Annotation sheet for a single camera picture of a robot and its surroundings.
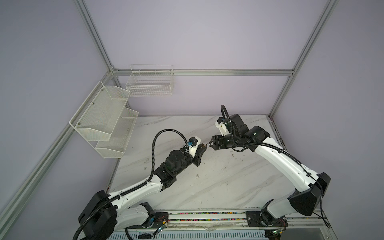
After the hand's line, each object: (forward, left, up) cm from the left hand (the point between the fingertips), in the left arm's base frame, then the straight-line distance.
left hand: (204, 146), depth 74 cm
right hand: (+1, -4, +2) cm, 5 cm away
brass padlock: (0, 0, +1) cm, 1 cm away
